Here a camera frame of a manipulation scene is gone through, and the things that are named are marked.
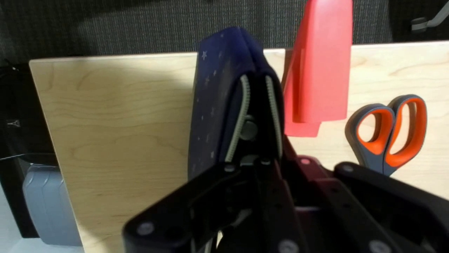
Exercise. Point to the red plastic sheath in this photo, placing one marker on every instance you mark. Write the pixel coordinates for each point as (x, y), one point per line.
(317, 78)

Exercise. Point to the navy dotted purse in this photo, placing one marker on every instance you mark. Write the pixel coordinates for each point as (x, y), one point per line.
(237, 112)

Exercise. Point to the blue grey bin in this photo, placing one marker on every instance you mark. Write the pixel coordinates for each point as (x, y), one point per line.
(49, 208)

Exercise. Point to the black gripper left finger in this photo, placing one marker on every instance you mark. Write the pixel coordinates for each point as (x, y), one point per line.
(185, 219)

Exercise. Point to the orange handled scissors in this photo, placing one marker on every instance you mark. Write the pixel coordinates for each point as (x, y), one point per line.
(376, 153)

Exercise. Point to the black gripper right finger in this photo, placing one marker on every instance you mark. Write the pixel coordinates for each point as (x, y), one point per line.
(415, 219)

